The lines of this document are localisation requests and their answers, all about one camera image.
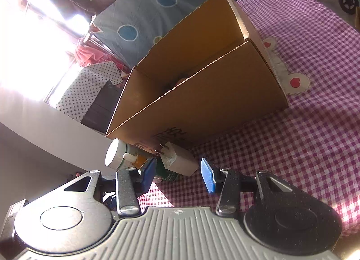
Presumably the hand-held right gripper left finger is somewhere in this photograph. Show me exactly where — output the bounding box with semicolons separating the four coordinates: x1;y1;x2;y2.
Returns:
63;157;158;217

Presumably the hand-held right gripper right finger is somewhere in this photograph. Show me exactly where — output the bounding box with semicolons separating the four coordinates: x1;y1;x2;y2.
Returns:
200;158;296;216

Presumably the green dropper bottle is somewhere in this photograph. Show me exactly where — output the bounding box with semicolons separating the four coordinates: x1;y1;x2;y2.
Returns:
123;152;180;183

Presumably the white charger plug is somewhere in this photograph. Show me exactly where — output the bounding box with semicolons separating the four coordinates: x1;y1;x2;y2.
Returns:
160;141;199;177

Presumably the white round jar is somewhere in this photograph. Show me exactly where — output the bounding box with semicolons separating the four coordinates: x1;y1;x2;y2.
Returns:
105;138;133;170

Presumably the brown cardboard box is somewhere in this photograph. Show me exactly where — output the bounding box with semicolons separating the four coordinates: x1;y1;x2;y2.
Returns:
105;0;290;148

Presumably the white star-print cloth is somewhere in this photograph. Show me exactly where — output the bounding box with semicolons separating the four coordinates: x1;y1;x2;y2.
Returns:
55;62;123;121

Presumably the purple checked bedsheet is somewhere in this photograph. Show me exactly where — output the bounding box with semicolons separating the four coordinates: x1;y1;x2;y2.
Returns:
139;0;360;238

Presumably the pink cloth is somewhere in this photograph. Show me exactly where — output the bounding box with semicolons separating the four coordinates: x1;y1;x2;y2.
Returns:
76;45;130;72

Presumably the metal drying rack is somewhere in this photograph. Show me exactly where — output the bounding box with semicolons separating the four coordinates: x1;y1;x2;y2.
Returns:
80;16;113;53

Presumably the blue patterned quilt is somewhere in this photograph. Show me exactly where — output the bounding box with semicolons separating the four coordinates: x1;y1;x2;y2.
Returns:
90;0;279;69

